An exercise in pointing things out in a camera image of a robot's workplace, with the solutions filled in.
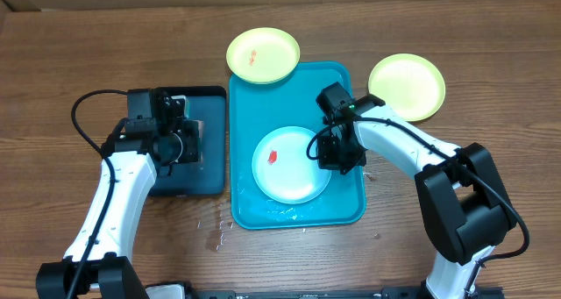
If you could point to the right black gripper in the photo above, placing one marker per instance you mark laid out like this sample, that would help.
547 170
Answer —
330 152

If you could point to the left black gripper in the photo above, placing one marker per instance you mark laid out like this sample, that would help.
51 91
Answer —
193 154

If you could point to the light blue plate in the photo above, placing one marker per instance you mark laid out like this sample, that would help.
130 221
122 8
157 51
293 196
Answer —
283 170

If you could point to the yellow plate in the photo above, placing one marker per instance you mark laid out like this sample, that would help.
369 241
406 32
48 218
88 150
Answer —
263 55
410 84

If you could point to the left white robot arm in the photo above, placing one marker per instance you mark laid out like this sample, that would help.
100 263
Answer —
100 257

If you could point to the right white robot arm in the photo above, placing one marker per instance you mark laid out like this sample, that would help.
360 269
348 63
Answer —
466 210

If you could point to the black water tray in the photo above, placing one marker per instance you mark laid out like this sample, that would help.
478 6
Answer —
206 177

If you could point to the teal plastic tray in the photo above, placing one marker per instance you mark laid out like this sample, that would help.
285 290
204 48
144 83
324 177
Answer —
256 110

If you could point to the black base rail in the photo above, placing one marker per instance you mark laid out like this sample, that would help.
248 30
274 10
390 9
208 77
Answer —
280 294

